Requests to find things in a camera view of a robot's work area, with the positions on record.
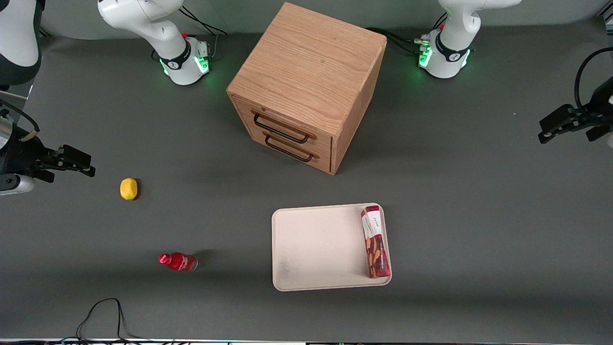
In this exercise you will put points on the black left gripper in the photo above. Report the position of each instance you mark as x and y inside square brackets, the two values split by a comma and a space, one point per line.
[587, 118]

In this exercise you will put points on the red cookie box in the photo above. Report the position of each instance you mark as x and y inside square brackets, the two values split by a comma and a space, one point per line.
[376, 249]

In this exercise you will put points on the yellow lemon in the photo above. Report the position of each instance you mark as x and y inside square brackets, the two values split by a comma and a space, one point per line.
[128, 189]

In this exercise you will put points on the beige plastic tray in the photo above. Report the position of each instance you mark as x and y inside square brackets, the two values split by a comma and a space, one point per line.
[321, 247]

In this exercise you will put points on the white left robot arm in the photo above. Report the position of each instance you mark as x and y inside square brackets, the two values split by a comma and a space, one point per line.
[450, 62]

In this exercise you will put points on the wooden drawer cabinet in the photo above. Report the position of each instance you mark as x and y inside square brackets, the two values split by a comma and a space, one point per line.
[311, 62]

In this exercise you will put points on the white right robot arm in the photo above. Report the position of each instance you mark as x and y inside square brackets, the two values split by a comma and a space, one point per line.
[143, 19]

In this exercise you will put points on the wooden drawer front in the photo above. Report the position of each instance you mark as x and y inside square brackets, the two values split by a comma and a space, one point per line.
[323, 160]
[322, 141]

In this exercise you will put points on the red cola bottle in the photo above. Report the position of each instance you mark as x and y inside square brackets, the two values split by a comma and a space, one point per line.
[179, 261]

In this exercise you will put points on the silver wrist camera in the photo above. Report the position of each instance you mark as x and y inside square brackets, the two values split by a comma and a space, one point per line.
[14, 186]

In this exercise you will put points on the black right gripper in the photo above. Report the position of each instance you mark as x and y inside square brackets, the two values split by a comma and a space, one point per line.
[21, 153]

